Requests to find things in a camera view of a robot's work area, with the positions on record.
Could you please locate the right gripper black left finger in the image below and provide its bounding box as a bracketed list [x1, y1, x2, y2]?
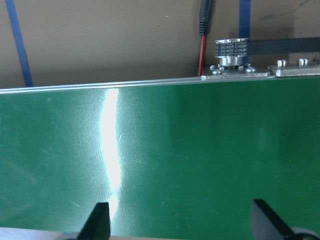
[77, 202, 111, 240]

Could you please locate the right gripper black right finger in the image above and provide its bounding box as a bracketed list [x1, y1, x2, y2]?
[250, 199, 295, 240]

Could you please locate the green conveyor belt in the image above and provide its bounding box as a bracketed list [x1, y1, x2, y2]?
[0, 37, 320, 237]

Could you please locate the red black power cable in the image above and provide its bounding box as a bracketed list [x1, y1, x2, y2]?
[197, 0, 216, 77]

